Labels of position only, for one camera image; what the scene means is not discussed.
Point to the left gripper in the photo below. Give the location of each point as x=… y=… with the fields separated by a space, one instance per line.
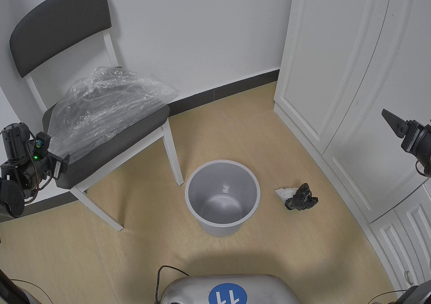
x=50 y=167

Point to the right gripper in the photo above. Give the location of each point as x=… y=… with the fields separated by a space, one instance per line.
x=421 y=142

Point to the clear plastic bag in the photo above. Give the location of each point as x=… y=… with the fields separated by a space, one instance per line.
x=111 y=103

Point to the black plastic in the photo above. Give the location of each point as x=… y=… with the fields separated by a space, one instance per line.
x=301 y=198

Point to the white paper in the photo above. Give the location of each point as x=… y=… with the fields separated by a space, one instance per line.
x=284 y=192

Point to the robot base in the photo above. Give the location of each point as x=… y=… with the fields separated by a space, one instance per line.
x=269 y=289

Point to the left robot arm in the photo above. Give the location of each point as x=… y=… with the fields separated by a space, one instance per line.
x=13 y=141

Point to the white trash bin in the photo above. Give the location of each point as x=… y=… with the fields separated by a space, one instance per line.
x=202 y=191

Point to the white wardrobe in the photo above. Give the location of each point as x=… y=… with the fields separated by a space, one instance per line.
x=336 y=60

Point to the grey and white chair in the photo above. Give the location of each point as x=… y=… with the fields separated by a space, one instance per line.
x=60 y=26

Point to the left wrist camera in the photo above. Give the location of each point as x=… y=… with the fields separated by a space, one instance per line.
x=43 y=147

